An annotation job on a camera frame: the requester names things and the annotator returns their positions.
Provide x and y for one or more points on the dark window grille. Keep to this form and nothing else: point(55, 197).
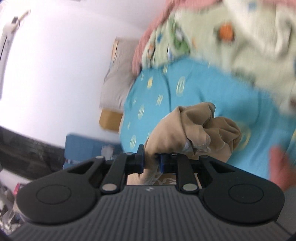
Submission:
point(29, 158)

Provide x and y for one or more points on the person hand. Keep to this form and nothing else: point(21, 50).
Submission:
point(281, 168)

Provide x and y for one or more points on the tan headboard cushion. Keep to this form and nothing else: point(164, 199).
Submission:
point(110, 120)

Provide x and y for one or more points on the blue patterned bed sheet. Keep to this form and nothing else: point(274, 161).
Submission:
point(157, 92)

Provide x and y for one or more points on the grey pillow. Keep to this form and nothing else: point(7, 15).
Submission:
point(119, 78)

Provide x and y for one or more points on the green cartoon fleece blanket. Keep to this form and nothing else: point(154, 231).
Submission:
point(253, 41)

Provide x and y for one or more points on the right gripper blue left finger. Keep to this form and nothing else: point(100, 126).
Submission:
point(115, 172)

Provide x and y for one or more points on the blue covered chair near bed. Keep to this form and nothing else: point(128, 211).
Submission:
point(80, 148)

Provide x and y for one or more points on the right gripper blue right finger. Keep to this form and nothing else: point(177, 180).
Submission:
point(179, 165)

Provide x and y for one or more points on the grey cloth on chair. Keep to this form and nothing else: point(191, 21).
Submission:
point(107, 152)

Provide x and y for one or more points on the tan t-shirt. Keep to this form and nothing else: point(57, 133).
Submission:
point(193, 131)

